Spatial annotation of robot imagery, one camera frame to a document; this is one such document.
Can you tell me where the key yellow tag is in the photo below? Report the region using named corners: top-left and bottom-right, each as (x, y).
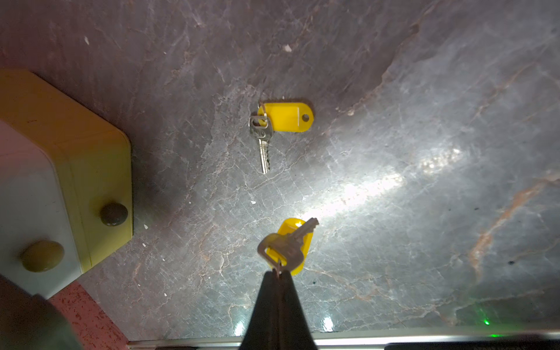
top-left (248, 101), bottom-right (315, 176)
top-left (257, 218), bottom-right (319, 277)

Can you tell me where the white middle drawer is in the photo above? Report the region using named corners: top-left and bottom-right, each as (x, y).
top-left (1, 123), bottom-right (82, 298)

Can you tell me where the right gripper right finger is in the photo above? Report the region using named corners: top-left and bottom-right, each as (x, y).
top-left (278, 271), bottom-right (317, 349)

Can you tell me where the yellow bottom drawer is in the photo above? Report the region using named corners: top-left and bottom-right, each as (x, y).
top-left (1, 69), bottom-right (134, 272)

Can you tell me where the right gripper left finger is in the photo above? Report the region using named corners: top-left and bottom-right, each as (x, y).
top-left (239, 270), bottom-right (279, 350)

